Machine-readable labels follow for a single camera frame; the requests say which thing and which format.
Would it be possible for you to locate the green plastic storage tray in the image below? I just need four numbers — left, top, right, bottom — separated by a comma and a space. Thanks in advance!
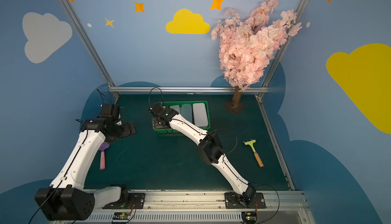
164, 100, 211, 131

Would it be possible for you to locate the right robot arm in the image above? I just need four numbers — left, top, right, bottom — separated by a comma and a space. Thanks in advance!
149, 103, 256, 207

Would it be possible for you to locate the left circuit board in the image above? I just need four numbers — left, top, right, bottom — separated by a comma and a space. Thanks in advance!
112, 212, 131, 222

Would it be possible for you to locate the light blue pencil case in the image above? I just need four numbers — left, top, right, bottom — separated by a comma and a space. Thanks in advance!
181, 104, 193, 123

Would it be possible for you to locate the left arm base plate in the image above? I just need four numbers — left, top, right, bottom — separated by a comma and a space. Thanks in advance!
103, 192, 146, 209

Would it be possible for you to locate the right circuit board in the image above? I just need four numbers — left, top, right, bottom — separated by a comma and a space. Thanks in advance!
241, 212, 257, 224

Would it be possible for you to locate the aluminium front rail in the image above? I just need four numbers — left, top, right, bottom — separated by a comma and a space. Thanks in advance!
83, 190, 315, 224

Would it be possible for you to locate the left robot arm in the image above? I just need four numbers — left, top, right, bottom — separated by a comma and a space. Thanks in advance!
35, 104, 136, 221

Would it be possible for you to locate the purple pink toy shovel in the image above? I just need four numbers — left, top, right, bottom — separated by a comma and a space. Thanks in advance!
99, 141, 110, 170

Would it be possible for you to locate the white opaque pencil case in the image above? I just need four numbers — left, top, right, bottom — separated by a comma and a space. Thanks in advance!
192, 103, 209, 128

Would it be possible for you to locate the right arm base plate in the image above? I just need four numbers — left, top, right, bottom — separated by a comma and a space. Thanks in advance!
224, 192, 266, 209

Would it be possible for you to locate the pink blossom artificial tree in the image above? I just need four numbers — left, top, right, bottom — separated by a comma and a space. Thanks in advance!
211, 0, 301, 115

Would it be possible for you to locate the circuit board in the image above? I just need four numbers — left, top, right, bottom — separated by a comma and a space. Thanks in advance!
241, 212, 257, 224
112, 212, 131, 222

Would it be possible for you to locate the frosted pencil case front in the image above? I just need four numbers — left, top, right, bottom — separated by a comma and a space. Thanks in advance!
170, 105, 180, 113

